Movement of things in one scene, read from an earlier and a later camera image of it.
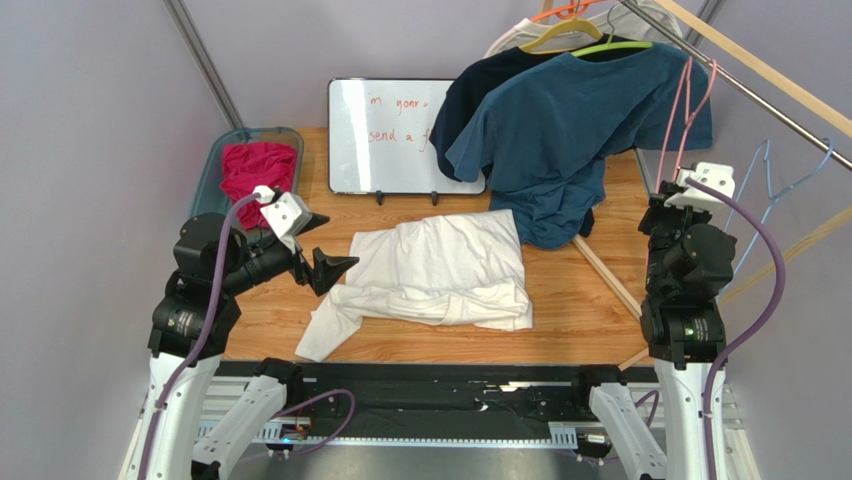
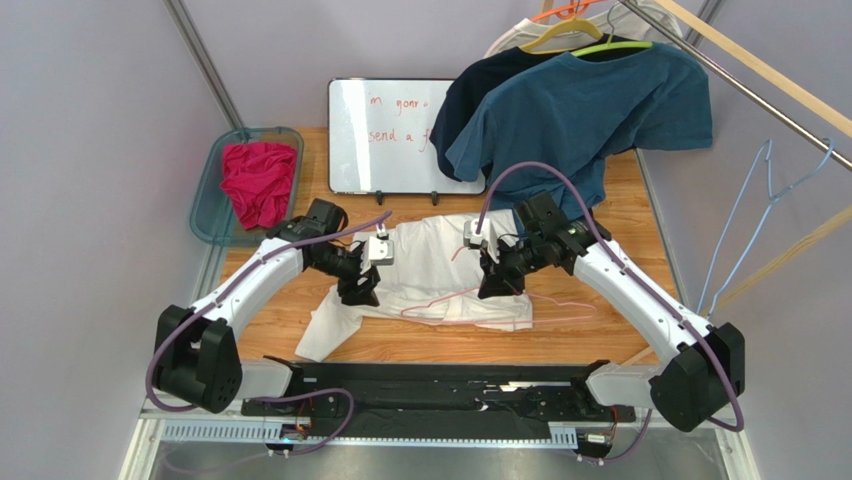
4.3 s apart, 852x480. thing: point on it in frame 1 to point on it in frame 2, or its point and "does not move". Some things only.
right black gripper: (663, 217) to (497, 270)
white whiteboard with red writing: (379, 137) does not move
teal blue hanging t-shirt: (543, 128) does not move
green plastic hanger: (609, 46) does not move
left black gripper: (327, 269) to (353, 295)
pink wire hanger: (689, 117) to (408, 315)
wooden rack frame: (791, 87) does not move
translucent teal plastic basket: (209, 195) does not move
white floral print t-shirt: (463, 270) does not move
